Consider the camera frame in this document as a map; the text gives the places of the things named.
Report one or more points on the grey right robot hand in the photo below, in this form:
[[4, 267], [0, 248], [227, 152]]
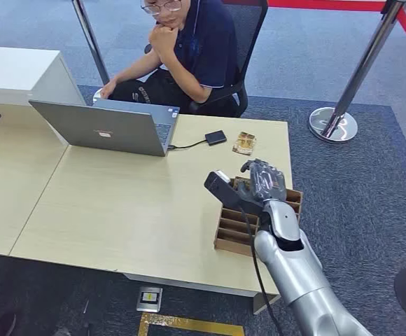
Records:
[[266, 181]]

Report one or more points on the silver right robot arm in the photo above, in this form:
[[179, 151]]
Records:
[[301, 273]]

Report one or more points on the gold patterned card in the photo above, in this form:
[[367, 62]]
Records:
[[244, 143]]

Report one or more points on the brown slotted card holder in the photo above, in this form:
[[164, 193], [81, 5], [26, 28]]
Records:
[[236, 229]]

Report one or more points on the person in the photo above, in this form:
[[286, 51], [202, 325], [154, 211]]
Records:
[[186, 51]]

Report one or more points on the black external drive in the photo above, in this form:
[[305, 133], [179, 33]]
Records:
[[216, 137]]

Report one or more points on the dark grey carpet mat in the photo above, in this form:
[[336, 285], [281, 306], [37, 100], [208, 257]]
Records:
[[346, 185]]

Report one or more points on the black office chair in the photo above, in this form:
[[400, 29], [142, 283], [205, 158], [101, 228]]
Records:
[[239, 69]]

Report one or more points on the silver floor socket box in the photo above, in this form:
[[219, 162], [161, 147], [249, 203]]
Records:
[[149, 299]]

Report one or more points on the grey laptop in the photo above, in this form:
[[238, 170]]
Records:
[[118, 125]]

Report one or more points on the red barrier belt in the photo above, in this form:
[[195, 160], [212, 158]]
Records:
[[364, 14]]

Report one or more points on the white cabinet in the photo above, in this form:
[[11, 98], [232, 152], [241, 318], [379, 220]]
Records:
[[20, 76]]

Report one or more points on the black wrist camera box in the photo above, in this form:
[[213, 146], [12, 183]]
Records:
[[224, 189]]

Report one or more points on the chrome stanchion post with base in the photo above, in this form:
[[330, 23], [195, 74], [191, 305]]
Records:
[[350, 92]]

